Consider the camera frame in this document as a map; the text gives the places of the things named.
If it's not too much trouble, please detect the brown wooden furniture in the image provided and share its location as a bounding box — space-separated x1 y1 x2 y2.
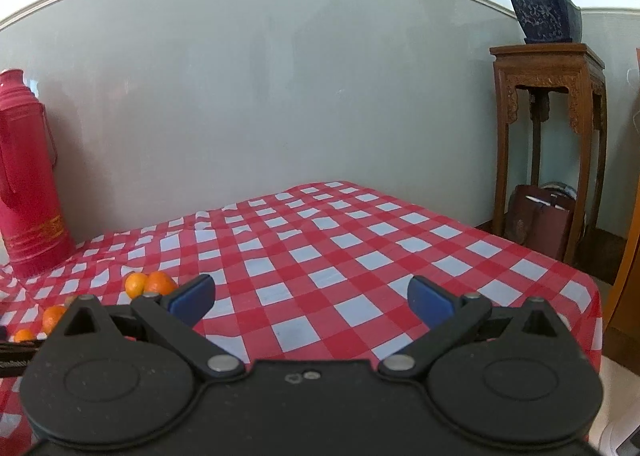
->
602 48 640 331

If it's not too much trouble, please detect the carved wooden plant stand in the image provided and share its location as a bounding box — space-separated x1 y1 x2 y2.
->
490 43 608 267

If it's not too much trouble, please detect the red white checked tablecloth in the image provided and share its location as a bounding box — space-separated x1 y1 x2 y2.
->
0 181 603 456

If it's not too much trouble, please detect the brown paper bag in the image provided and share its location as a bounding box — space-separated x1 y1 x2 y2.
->
504 185 576 261

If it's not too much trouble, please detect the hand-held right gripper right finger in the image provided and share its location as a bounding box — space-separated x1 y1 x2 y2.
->
379 276 563 380

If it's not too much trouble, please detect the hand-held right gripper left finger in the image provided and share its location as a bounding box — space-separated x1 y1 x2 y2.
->
62 274 246 380

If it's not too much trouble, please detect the white plastic object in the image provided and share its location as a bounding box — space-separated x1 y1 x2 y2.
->
597 423 640 456

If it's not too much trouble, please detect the red thermos flask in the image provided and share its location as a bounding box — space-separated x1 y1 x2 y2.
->
0 68 77 279

